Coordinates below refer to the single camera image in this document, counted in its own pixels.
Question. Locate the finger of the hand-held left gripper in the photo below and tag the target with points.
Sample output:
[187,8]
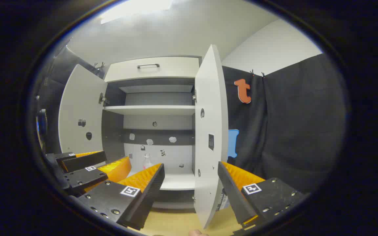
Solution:
[84,178]
[84,161]

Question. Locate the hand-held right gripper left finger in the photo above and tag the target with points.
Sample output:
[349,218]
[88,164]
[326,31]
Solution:
[143,200]

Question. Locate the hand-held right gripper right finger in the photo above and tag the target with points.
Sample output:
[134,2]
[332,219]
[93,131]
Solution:
[233,193]

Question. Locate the clear bottle pink liquid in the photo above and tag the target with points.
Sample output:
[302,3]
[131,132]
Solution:
[147,163]

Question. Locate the white cabinet door camera sticker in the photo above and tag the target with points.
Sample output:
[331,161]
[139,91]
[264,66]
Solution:
[77,98]

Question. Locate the white cabinet door cat sticker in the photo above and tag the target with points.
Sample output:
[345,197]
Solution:
[208,98]

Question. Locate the metal door hinge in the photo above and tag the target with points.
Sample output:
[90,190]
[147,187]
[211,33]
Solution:
[194,96]
[102,98]

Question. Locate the white cabinet shelf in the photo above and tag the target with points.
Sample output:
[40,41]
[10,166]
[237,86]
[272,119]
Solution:
[149,109]

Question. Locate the white grey cabinet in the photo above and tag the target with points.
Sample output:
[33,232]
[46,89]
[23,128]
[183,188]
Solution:
[162,98]

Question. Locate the white cabinet drawer front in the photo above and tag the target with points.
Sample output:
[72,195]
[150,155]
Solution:
[176,68]

